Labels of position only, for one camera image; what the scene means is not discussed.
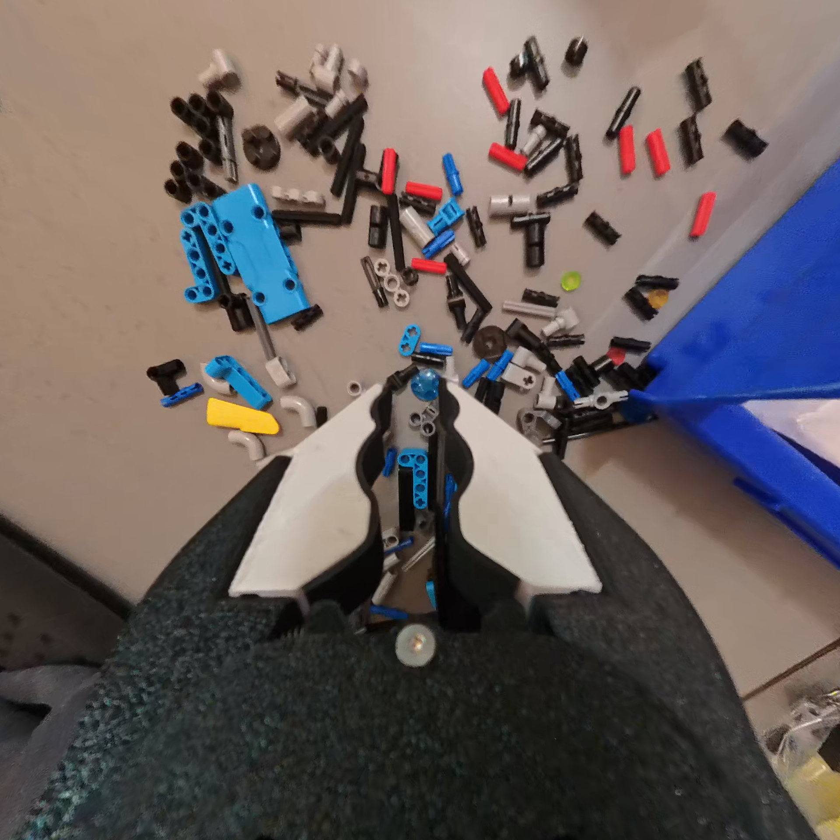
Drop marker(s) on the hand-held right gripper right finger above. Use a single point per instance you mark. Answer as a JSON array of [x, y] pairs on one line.
[[518, 518]]

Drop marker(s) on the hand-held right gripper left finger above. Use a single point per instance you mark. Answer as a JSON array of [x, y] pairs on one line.
[[308, 518]]

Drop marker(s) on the pile of building brick pieces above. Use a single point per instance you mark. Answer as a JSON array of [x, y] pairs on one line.
[[390, 170]]

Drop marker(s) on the grey desk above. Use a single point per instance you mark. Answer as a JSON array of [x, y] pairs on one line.
[[85, 262]]

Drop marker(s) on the yellow curved panel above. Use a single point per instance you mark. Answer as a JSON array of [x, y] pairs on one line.
[[236, 415]]

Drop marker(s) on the light blue curved panel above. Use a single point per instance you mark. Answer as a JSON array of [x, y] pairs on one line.
[[262, 256]]

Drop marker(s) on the light blue angled liftarm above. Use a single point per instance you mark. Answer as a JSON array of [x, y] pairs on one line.
[[199, 253]]

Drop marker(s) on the blue plastic bin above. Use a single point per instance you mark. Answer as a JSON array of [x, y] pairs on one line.
[[774, 295]]

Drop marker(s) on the clear bag of yellow parts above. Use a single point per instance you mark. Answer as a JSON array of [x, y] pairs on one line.
[[814, 774]]

